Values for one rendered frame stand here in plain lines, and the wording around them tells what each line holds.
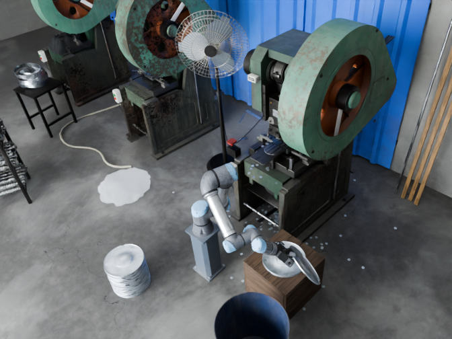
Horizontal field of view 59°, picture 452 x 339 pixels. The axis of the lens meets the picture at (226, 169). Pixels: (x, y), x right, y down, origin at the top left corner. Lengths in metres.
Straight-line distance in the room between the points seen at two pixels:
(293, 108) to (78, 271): 2.17
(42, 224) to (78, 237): 0.42
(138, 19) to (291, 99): 1.70
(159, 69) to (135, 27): 0.44
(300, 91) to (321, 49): 0.24
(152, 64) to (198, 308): 2.04
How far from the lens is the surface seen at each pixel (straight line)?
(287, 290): 2.65
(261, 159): 2.86
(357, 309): 3.06
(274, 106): 2.80
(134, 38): 3.50
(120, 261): 3.06
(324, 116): 2.52
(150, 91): 4.09
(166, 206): 3.73
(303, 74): 2.18
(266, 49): 2.69
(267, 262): 2.76
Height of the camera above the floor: 2.56
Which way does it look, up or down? 40 degrees down
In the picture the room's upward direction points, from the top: 6 degrees counter-clockwise
